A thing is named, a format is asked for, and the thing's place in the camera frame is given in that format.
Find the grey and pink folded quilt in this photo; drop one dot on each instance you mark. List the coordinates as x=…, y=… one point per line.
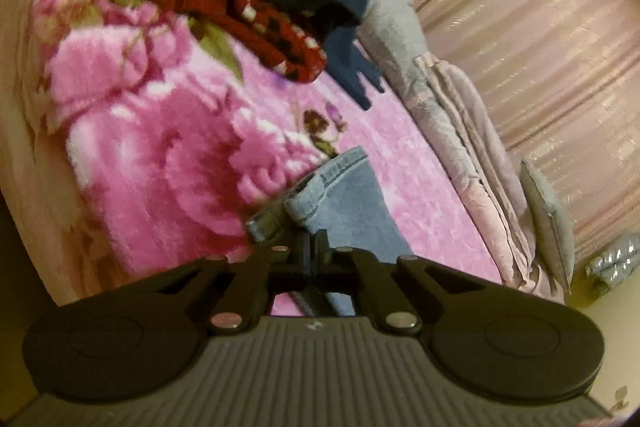
x=450, y=142

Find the pink curtain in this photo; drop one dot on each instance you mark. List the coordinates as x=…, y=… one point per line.
x=540, y=32

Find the grey pillow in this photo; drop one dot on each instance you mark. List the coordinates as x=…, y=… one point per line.
x=550, y=217

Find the blue jeans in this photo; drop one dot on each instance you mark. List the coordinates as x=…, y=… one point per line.
x=345, y=217

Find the pink floral blanket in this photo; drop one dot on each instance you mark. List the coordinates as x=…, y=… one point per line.
x=165, y=157

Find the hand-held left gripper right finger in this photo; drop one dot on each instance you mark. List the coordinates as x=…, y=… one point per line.
x=345, y=259

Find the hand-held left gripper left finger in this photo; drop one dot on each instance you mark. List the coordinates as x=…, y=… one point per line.
x=280, y=259

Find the silver shiny cloth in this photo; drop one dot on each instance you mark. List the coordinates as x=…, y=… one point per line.
x=612, y=264

